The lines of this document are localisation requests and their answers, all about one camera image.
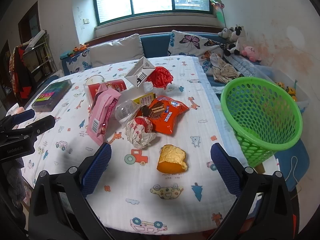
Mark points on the crumpled red white paper wrapper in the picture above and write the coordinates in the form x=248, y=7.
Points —
x=139, y=132

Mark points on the clear plastic toy bin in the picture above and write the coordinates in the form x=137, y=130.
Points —
x=285, y=82

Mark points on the cow plush toy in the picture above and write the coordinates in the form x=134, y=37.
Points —
x=235, y=39

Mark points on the clear plastic dome lid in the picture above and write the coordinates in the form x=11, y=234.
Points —
x=93, y=79

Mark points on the red foam fruit net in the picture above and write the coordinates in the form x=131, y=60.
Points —
x=160, y=77

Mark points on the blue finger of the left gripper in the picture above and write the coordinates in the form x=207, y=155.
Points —
x=22, y=117
x=41, y=126

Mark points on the red paper cup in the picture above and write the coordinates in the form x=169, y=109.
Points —
x=118, y=85

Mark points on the butterfly print armrest cover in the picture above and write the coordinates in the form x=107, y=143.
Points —
x=78, y=63

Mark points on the butterfly print pillow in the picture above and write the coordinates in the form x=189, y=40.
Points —
x=196, y=46

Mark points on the pink snack box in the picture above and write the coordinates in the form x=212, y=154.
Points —
x=103, y=105

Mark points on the printed white table cloth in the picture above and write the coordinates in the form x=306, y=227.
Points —
x=160, y=179

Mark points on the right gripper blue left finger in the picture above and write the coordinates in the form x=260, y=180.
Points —
x=93, y=167

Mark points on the pink plush toy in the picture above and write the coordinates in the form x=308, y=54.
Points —
x=251, y=53

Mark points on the orange toy on sofa arm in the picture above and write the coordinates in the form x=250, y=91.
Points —
x=80, y=48

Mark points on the clear plastic jar white lid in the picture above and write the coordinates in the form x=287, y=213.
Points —
x=126, y=111

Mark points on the grey patterned blanket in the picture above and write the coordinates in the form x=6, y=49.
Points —
x=241, y=64

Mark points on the beige sofa cushion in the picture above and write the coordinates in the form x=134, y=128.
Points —
x=120, y=50

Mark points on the green perforated plastic basket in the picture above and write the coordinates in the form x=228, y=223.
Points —
x=264, y=118

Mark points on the orange wafer snack bag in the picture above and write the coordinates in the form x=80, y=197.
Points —
x=162, y=112

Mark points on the colourful pinwheel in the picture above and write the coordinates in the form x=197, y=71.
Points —
x=217, y=4

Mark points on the metal shelf rack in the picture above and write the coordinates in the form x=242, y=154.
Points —
x=38, y=58

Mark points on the orange gold crumpled wrapper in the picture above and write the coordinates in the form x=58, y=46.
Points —
x=172, y=160

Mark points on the white milk carton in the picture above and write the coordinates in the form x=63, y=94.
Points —
x=139, y=73

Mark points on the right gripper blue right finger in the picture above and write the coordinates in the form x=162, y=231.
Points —
x=228, y=167

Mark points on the beige patterned cloth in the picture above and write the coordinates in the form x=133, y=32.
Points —
x=222, y=71

